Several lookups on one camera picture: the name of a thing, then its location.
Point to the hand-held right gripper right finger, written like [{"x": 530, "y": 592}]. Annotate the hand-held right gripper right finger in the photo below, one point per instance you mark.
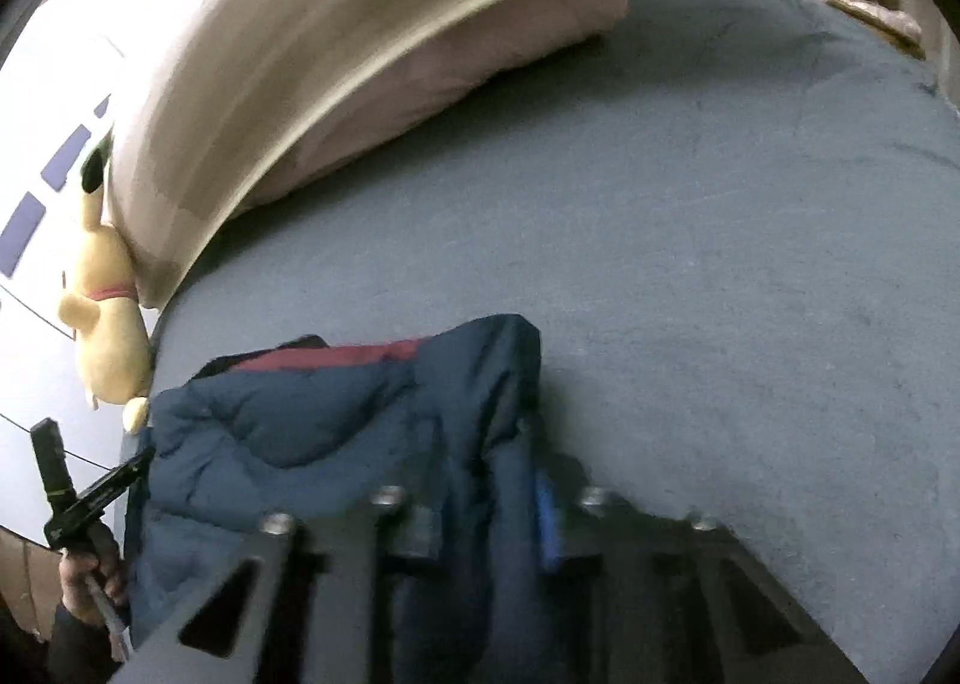
[{"x": 547, "y": 519}]

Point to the beige headboard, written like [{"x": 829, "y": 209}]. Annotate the beige headboard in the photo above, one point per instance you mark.
[{"x": 300, "y": 54}]

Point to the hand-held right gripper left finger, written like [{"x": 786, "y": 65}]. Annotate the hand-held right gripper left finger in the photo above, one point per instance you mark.
[{"x": 352, "y": 579}]

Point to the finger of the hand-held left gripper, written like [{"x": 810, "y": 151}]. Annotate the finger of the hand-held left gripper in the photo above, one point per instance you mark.
[
  {"x": 112, "y": 480},
  {"x": 52, "y": 463}
]

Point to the person's left forearm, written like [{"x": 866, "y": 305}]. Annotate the person's left forearm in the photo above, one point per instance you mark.
[{"x": 75, "y": 646}]

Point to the grey bed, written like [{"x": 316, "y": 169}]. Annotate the grey bed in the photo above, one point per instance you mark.
[{"x": 675, "y": 241}]

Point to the yellow plush toy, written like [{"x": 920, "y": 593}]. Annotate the yellow plush toy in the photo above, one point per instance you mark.
[{"x": 112, "y": 324}]

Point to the blue puffer jacket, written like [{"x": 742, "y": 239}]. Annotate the blue puffer jacket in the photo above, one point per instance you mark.
[{"x": 300, "y": 414}]

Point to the pink pillow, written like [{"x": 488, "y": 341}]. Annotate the pink pillow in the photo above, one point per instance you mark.
[{"x": 420, "y": 76}]

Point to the person's left hand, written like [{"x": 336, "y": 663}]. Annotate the person's left hand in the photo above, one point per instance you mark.
[{"x": 109, "y": 568}]

